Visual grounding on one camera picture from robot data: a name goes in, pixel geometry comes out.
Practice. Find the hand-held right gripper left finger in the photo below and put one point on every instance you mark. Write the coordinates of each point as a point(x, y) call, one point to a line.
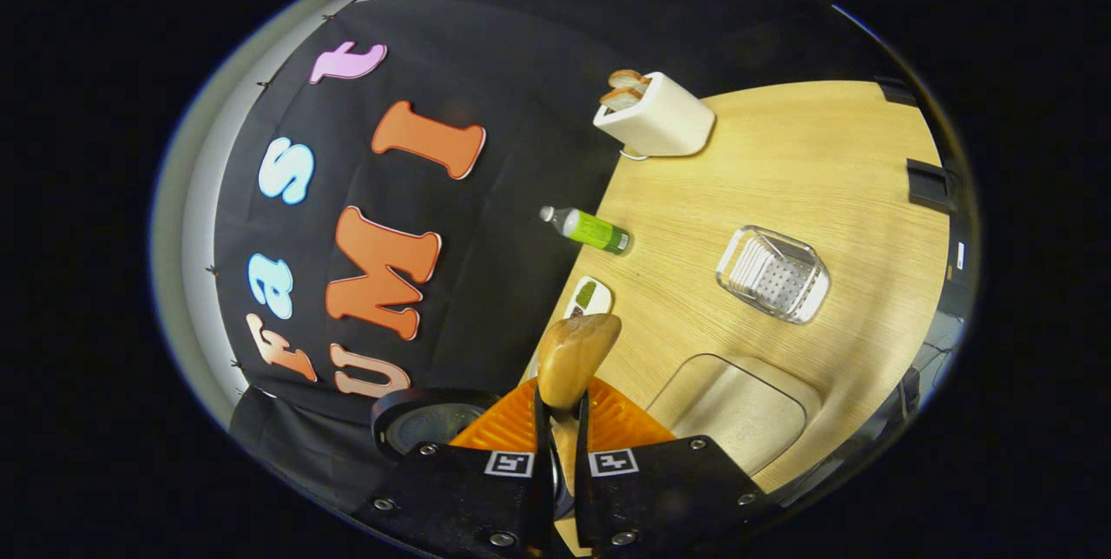
point(460, 498)

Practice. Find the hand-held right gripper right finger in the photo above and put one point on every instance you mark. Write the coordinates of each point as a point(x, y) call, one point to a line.
point(668, 494)

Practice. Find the beige rice container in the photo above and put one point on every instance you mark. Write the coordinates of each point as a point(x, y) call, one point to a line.
point(738, 416)

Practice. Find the black rice cooker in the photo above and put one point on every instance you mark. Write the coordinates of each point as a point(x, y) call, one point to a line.
point(391, 407)

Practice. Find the wooden spoon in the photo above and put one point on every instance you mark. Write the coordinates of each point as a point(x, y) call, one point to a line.
point(573, 359)

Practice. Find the clear chopstick holder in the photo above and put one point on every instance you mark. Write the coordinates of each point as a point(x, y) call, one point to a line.
point(772, 281)

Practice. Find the green drink bottle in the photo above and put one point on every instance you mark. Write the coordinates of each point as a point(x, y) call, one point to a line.
point(594, 231)

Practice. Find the white toaster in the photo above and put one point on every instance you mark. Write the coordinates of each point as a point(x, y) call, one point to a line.
point(664, 121)

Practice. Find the toasted bread slice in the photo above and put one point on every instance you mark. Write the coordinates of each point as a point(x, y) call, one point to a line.
point(628, 78)
point(621, 97)

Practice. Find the black table clamp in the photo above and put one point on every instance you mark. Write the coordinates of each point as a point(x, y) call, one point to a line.
point(929, 183)
point(898, 92)

